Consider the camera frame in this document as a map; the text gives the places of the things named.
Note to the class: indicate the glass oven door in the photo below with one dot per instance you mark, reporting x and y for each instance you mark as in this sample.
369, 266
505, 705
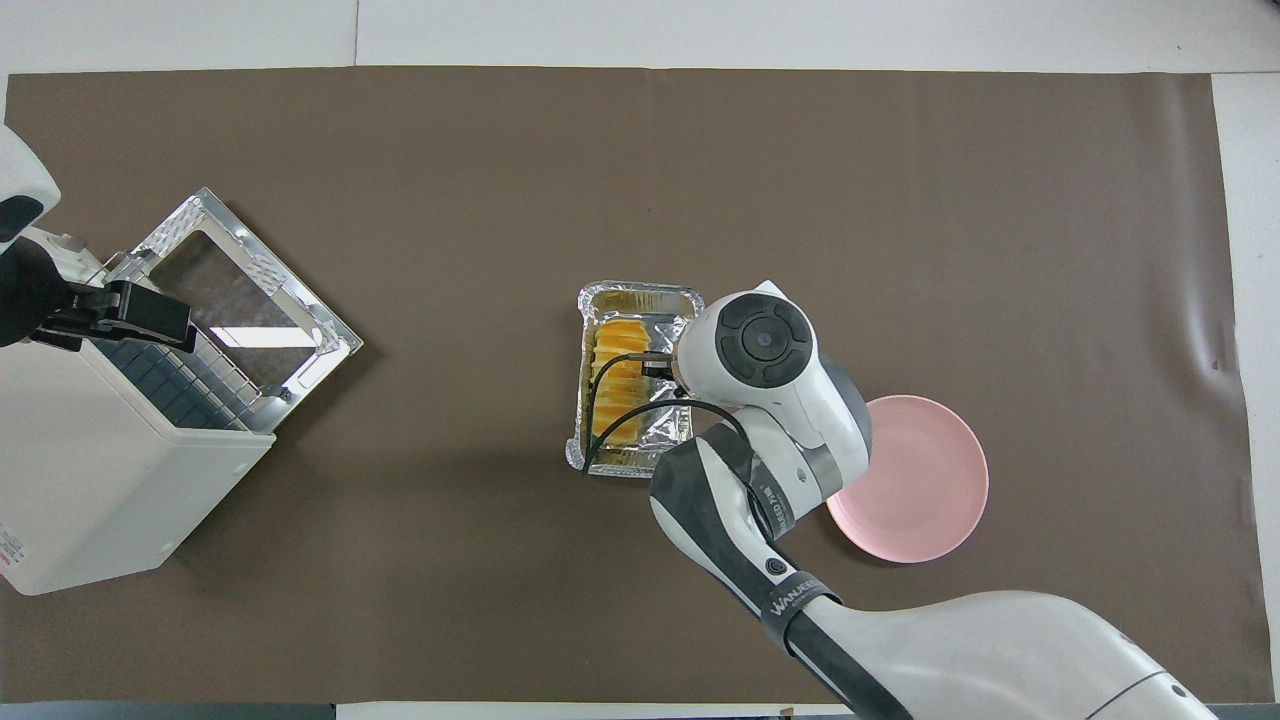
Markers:
240, 290

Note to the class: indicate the brown table mat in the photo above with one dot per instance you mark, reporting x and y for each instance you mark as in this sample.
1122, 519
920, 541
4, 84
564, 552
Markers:
650, 150

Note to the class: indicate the golden ridged bread loaf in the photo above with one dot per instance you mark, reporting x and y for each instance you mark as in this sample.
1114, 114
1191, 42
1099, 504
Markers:
625, 385

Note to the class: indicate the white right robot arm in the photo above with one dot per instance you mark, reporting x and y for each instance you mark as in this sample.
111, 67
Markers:
780, 400

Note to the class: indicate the cream toaster oven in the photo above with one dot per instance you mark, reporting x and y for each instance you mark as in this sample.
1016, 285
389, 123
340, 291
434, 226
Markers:
100, 480

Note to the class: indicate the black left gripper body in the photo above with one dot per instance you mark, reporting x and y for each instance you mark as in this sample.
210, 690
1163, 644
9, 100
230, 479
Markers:
140, 312

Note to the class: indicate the pink round plate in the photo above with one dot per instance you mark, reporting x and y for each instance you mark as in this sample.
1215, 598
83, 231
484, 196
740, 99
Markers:
930, 480

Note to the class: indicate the aluminium foil tray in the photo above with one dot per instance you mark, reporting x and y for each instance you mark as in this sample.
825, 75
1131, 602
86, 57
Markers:
640, 300

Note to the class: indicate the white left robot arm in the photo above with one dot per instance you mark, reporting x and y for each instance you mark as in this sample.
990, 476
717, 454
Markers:
20, 180

